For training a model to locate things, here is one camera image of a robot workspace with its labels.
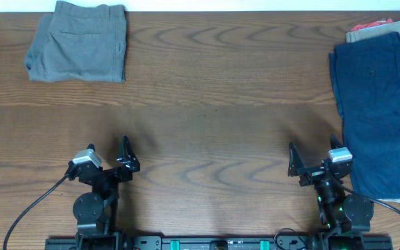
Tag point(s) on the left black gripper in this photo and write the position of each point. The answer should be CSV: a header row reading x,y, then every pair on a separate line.
x,y
109,172

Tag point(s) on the folded grey shorts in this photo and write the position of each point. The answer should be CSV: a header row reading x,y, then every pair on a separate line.
x,y
79,43

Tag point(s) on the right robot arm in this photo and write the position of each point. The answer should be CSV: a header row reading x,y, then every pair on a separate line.
x,y
345,216

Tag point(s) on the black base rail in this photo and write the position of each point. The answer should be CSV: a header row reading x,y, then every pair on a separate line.
x,y
282,241

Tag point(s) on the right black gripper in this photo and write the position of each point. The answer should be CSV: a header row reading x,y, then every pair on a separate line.
x,y
315,172

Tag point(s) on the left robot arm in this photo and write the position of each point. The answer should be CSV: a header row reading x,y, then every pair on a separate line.
x,y
95,211

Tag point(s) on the navy blue shorts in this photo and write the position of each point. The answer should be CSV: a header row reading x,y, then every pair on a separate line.
x,y
365,77

